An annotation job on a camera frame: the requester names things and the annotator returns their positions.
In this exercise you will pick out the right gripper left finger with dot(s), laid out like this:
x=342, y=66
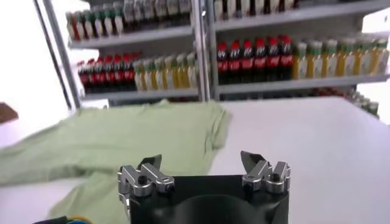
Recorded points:
x=143, y=179

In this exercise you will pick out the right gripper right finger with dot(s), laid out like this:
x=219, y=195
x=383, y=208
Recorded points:
x=265, y=176

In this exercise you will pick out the light green polo shirt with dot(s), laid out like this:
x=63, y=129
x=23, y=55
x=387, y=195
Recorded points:
x=122, y=137

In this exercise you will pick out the yellow tea bottle green cap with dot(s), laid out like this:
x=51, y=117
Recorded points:
x=329, y=60
x=181, y=72
x=379, y=57
x=170, y=73
x=139, y=76
x=344, y=58
x=160, y=74
x=191, y=71
x=149, y=75
x=299, y=62
x=314, y=61
x=361, y=58

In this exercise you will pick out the cola bottle red cap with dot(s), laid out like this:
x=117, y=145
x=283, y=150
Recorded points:
x=247, y=62
x=118, y=74
x=83, y=77
x=128, y=73
x=108, y=74
x=260, y=61
x=100, y=75
x=234, y=63
x=273, y=60
x=91, y=76
x=286, y=58
x=222, y=64

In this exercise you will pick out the brown cardboard box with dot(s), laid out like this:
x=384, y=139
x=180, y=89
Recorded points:
x=6, y=113

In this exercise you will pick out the black window pole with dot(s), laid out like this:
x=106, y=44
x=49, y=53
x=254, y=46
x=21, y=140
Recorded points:
x=54, y=54

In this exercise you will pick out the dark bottle white blue label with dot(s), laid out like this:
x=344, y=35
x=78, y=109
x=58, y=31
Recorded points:
x=149, y=13
x=161, y=12
x=128, y=15
x=139, y=14
x=173, y=12

